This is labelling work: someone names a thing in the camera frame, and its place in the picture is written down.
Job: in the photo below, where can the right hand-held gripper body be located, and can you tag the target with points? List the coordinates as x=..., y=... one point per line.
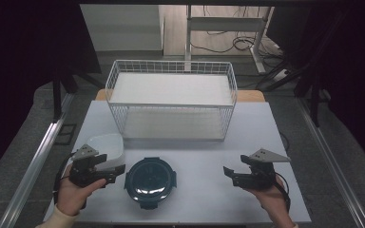
x=264, y=175

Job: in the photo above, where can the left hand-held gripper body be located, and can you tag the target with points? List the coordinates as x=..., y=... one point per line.
x=84, y=172

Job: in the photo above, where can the white square plastic container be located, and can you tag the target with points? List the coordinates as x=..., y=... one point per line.
x=109, y=147

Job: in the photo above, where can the round dark lidded container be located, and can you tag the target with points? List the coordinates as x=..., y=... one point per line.
x=149, y=180

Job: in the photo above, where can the person's left hand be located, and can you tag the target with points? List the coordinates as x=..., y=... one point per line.
x=71, y=198

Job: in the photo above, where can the person's right hand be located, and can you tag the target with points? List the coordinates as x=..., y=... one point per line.
x=274, y=204

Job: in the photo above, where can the wooden board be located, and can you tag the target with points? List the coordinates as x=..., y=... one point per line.
x=250, y=96

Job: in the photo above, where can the black metal stand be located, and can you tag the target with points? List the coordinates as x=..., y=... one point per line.
x=314, y=101
x=57, y=101

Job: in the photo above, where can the white power strip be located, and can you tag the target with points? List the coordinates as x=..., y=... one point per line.
x=281, y=74

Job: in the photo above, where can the dark curtain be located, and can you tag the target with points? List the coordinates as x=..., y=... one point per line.
x=28, y=47
x=351, y=63

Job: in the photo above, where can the white cabinet panel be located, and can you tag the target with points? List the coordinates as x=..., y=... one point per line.
x=123, y=28

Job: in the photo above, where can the black floor bracket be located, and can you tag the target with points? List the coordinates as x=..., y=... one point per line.
x=66, y=134

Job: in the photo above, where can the aluminium rail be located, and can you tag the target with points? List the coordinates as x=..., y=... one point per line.
x=332, y=161
x=34, y=164

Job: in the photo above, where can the white metal desk frame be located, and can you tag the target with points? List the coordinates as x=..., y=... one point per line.
x=225, y=23

